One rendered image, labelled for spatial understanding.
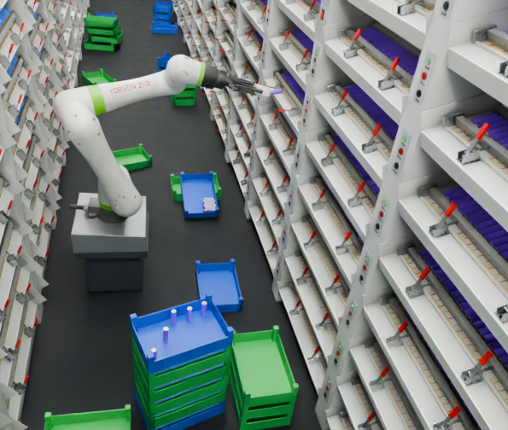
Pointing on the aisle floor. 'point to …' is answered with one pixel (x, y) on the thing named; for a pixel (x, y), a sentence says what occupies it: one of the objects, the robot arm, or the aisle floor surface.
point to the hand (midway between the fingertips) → (261, 90)
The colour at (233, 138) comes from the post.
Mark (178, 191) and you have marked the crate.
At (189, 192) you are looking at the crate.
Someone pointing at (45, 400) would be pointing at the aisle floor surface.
